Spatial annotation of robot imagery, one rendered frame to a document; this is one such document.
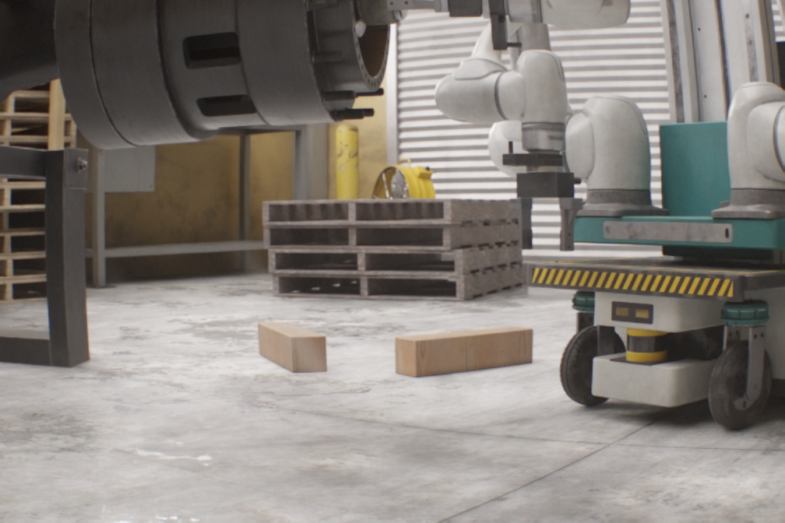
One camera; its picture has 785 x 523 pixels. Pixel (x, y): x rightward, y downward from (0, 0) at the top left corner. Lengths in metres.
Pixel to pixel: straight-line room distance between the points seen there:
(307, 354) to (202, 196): 5.08
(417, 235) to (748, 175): 4.27
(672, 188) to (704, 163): 0.12
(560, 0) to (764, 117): 0.54
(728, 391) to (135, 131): 1.22
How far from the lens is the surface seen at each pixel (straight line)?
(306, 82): 1.81
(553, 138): 2.14
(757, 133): 2.03
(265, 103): 1.87
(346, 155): 8.22
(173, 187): 7.80
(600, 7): 1.70
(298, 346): 2.99
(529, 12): 1.72
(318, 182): 8.68
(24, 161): 2.89
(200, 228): 8.00
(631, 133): 2.37
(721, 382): 2.01
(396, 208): 5.84
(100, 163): 6.43
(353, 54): 1.82
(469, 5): 1.70
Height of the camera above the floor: 0.44
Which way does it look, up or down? 2 degrees down
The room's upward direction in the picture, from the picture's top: 1 degrees counter-clockwise
